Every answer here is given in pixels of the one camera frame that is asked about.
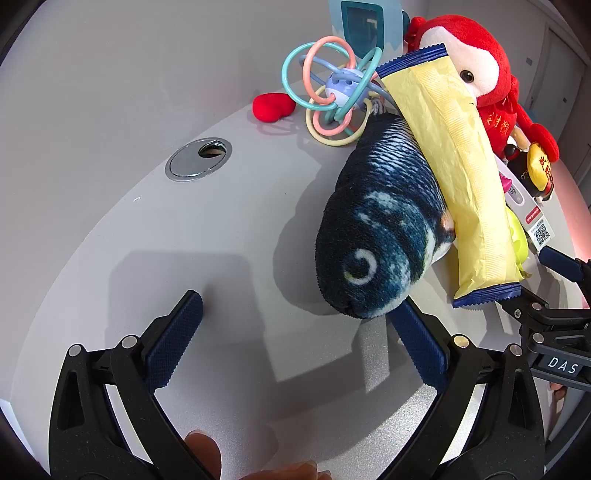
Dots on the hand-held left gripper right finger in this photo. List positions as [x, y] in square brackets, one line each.
[420, 341]

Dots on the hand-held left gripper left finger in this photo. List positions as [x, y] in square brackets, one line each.
[178, 337]

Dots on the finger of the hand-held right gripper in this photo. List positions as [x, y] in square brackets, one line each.
[531, 311]
[561, 263]

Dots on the blue plush fish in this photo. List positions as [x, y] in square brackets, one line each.
[378, 207]

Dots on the yellow snack packet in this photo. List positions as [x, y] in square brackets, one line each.
[457, 161]

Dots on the person's left hand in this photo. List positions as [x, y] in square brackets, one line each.
[205, 454]

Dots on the yellow-green plastic toy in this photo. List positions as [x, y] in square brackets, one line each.
[519, 240]

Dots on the white labelled plastic stick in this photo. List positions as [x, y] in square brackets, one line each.
[531, 214]

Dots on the black doll yellow badge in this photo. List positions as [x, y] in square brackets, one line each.
[519, 170]

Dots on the red plush toy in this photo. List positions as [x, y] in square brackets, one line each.
[480, 41]

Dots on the red plush heart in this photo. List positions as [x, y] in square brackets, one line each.
[270, 107]

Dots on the light blue plastic box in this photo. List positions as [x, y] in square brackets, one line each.
[360, 23]

